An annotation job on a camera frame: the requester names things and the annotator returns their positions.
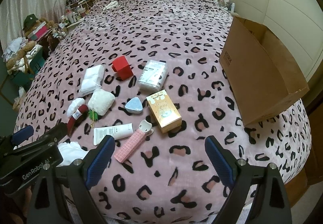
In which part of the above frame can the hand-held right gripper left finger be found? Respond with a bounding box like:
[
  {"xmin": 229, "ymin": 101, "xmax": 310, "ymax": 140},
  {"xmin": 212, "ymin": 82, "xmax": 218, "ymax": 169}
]
[{"xmin": 26, "ymin": 135, "xmax": 116, "ymax": 224}]

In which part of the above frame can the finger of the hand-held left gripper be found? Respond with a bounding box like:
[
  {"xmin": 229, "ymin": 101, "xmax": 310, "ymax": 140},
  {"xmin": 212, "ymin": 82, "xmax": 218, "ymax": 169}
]
[
  {"xmin": 0, "ymin": 125, "xmax": 35, "ymax": 156},
  {"xmin": 10, "ymin": 122, "xmax": 68, "ymax": 155}
]

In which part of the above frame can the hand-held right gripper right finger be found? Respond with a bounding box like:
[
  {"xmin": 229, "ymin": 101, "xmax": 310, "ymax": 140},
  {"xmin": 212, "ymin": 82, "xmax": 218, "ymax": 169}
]
[{"xmin": 204, "ymin": 135, "xmax": 294, "ymax": 224}]

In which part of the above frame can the white cloth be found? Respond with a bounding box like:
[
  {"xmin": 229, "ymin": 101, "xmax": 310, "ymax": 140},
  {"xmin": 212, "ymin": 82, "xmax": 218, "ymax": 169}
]
[{"xmin": 57, "ymin": 141, "xmax": 89, "ymax": 166}]

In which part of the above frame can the white tube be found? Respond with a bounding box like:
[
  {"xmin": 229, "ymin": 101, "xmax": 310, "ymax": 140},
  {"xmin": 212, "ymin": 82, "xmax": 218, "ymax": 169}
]
[{"xmin": 93, "ymin": 123, "xmax": 134, "ymax": 146}]

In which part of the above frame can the red white plush headband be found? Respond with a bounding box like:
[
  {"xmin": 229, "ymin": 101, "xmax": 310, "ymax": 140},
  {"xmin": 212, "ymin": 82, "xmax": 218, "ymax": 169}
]
[{"xmin": 66, "ymin": 98, "xmax": 89, "ymax": 136}]

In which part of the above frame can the pink candy dispenser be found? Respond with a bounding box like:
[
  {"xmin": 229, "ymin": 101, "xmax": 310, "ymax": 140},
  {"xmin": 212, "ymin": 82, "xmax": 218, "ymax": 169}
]
[{"xmin": 113, "ymin": 120, "xmax": 153, "ymax": 163}]

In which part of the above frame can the white fluffy pouch green charm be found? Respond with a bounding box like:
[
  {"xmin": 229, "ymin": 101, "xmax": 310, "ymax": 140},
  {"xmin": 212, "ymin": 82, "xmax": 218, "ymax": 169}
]
[{"xmin": 87, "ymin": 88, "xmax": 115, "ymax": 128}]

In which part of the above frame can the blue triangular case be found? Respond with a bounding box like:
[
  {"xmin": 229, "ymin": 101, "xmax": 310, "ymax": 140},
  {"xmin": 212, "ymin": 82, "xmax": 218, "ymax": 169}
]
[{"xmin": 125, "ymin": 97, "xmax": 144, "ymax": 114}]

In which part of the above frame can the white soft packet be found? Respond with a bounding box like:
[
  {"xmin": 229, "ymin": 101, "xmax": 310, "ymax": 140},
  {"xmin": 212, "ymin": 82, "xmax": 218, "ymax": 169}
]
[{"xmin": 78, "ymin": 64, "xmax": 105, "ymax": 98}]

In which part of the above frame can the golden carton box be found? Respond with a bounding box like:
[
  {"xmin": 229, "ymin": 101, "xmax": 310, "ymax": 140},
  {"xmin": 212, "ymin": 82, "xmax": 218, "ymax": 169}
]
[{"xmin": 146, "ymin": 89, "xmax": 182, "ymax": 134}]

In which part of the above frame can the brown cardboard box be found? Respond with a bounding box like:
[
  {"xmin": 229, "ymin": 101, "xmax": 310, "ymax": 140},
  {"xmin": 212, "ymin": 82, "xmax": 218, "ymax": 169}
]
[{"xmin": 219, "ymin": 16, "xmax": 310, "ymax": 127}]

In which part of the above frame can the red box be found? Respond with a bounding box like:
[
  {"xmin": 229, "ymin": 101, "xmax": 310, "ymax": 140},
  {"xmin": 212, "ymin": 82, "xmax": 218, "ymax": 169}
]
[{"xmin": 112, "ymin": 55, "xmax": 134, "ymax": 80}]

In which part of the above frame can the clear cotton swab box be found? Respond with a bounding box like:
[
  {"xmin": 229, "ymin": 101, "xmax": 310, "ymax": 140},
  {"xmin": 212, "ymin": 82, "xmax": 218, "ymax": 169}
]
[{"xmin": 137, "ymin": 60, "xmax": 168, "ymax": 92}]

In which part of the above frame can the green storage box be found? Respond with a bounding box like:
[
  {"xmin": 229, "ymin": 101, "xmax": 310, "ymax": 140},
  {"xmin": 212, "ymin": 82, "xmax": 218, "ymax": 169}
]
[{"xmin": 10, "ymin": 50, "xmax": 44, "ymax": 85}]

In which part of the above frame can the brown plush toy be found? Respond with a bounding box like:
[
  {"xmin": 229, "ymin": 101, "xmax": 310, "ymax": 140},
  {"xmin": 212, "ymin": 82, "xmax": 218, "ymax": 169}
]
[{"xmin": 6, "ymin": 41, "xmax": 36, "ymax": 73}]

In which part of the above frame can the pink box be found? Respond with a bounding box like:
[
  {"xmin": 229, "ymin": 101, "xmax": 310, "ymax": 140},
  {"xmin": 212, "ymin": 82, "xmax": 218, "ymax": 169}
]
[{"xmin": 26, "ymin": 25, "xmax": 48, "ymax": 40}]

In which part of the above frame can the dark green cap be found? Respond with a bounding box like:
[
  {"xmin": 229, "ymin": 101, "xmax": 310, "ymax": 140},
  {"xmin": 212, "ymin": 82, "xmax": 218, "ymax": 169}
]
[{"xmin": 23, "ymin": 14, "xmax": 38, "ymax": 31}]

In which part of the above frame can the cluttered bedside shelf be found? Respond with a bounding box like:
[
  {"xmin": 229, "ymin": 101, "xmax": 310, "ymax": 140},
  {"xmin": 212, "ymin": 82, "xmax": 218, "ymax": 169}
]
[{"xmin": 59, "ymin": 0, "xmax": 98, "ymax": 25}]

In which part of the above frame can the pink leopard print blanket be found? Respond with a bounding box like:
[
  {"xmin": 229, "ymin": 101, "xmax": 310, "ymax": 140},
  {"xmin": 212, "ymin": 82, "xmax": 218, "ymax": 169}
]
[{"xmin": 14, "ymin": 0, "xmax": 312, "ymax": 224}]

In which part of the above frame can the cream crumpled cloth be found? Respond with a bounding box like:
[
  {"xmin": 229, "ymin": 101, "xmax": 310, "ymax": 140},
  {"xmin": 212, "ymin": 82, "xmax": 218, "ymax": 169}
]
[{"xmin": 103, "ymin": 0, "xmax": 119, "ymax": 10}]

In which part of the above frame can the group of bedside bottles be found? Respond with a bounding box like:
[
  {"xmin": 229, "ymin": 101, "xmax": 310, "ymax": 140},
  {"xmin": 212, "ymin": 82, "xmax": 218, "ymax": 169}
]
[{"xmin": 216, "ymin": 0, "xmax": 236, "ymax": 12}]

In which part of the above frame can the wooden bed frame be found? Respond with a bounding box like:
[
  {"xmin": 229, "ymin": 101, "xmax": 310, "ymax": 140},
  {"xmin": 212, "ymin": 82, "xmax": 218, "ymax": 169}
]
[{"xmin": 285, "ymin": 103, "xmax": 323, "ymax": 204}]

